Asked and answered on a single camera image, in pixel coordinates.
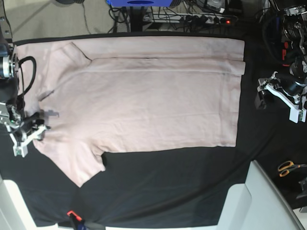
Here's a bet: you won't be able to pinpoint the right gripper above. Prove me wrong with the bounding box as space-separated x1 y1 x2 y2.
7 112 51 146

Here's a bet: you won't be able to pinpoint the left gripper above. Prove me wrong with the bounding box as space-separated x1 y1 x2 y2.
254 71 307 110

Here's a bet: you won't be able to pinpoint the pink T-shirt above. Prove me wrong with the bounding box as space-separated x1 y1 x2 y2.
17 36 245 186

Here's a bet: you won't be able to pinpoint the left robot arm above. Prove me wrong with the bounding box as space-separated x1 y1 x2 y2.
255 0 307 111

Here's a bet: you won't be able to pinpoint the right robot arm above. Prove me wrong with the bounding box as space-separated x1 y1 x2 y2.
0 1 50 156

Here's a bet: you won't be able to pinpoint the red black clamp right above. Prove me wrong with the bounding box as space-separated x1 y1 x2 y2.
281 41 295 67

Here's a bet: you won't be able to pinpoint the red black clamp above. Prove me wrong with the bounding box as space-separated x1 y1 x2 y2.
281 41 295 67
67 210 83 222

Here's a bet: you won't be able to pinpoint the white box left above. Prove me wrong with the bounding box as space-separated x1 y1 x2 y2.
0 177 37 230

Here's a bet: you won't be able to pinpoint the white box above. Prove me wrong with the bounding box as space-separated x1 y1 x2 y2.
0 177 37 230
216 161 304 230

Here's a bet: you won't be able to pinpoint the red black clamp bottom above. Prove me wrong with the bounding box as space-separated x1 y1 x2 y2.
67 210 83 222

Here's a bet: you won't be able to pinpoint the white box right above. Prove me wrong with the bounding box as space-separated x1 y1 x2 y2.
216 161 304 230

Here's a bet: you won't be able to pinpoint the black table cloth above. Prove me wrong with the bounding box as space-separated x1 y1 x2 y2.
0 37 307 228

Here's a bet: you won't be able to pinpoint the white power strip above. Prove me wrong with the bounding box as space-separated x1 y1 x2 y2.
143 12 227 24

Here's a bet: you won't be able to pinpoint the blue plastic box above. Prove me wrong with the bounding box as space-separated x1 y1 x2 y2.
106 0 173 7

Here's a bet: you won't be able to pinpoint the orange handled scissors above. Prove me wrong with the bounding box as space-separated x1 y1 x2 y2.
277 161 307 177

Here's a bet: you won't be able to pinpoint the black table stand post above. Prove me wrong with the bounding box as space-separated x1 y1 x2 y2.
129 7 145 32

